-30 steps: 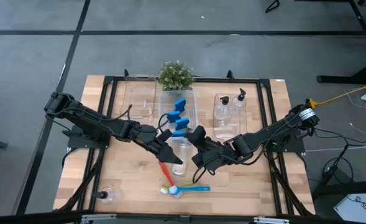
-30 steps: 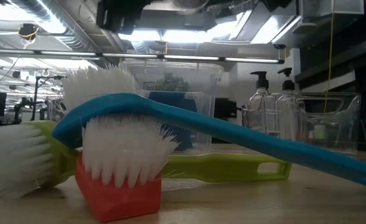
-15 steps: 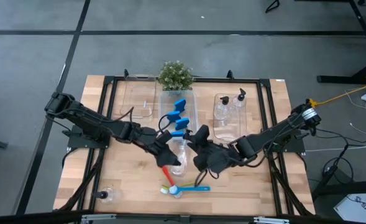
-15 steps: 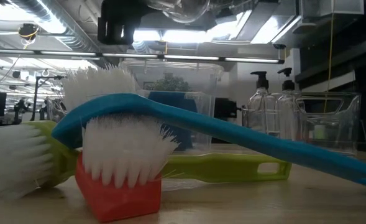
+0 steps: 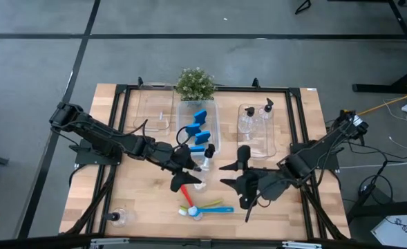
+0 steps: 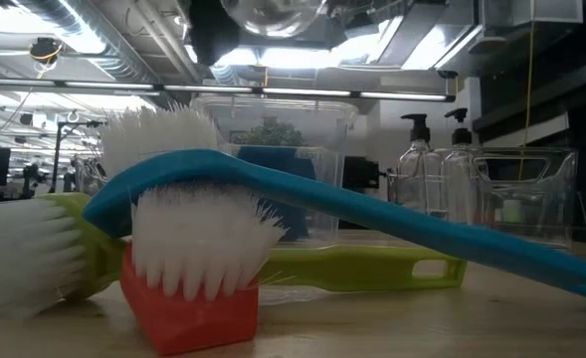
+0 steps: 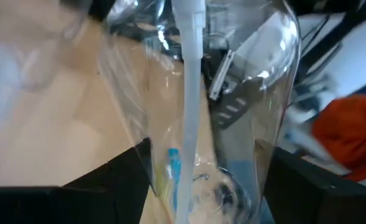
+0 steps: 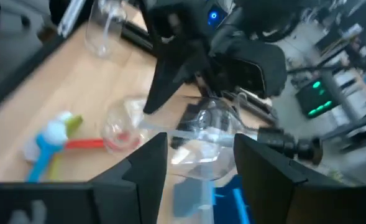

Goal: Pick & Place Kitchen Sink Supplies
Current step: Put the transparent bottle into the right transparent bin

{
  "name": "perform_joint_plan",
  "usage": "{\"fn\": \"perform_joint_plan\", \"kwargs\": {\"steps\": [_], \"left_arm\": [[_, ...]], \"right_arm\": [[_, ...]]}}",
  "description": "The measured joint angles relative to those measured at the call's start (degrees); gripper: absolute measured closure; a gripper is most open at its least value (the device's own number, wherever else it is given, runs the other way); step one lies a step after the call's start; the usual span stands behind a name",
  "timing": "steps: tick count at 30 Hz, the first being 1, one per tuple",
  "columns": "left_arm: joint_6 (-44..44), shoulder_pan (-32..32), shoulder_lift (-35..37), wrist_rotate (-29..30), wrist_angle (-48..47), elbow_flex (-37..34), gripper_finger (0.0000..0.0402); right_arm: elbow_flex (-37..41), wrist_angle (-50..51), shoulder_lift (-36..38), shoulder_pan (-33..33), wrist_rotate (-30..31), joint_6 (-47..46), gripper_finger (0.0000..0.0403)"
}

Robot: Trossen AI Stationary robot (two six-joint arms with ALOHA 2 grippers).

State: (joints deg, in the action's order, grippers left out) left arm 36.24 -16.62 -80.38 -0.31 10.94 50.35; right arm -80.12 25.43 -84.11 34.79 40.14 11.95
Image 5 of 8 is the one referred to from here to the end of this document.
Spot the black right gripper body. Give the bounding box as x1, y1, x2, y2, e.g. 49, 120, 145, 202
237, 145, 276, 210

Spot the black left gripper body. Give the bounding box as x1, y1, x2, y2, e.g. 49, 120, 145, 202
154, 143, 193, 174

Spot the red dish brush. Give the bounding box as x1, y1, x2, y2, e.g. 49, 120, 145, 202
179, 184, 205, 221

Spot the green dish brush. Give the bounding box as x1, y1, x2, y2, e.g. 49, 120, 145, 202
178, 198, 225, 216

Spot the blue dish brush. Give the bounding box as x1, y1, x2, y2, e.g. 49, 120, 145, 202
187, 205, 235, 217

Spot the clear plastic tray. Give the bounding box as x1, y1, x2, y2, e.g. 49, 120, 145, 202
133, 82, 176, 136
236, 102, 277, 160

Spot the clear plastic bin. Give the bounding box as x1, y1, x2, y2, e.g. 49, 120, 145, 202
176, 99, 222, 157

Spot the white-flowered potted plant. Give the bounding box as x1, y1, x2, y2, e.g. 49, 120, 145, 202
174, 66, 217, 102

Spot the black floor stand base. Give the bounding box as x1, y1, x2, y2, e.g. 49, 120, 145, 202
346, 186, 407, 225

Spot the white printed board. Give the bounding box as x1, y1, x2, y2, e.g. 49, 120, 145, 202
370, 214, 407, 249

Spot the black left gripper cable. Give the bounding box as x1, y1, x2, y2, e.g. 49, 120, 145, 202
176, 126, 192, 148

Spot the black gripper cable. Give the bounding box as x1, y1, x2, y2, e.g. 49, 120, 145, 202
245, 192, 272, 223
176, 126, 192, 148

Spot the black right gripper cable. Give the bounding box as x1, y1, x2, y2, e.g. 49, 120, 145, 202
245, 192, 272, 223

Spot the black aluminium table frame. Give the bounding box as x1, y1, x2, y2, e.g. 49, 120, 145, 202
59, 76, 351, 249

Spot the silver metal bracket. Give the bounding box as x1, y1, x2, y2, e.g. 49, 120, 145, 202
281, 240, 323, 249
90, 237, 131, 248

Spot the black desk leg frame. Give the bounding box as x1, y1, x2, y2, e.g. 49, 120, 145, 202
352, 0, 407, 95

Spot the orange cable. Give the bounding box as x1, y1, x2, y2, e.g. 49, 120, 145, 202
341, 88, 407, 120

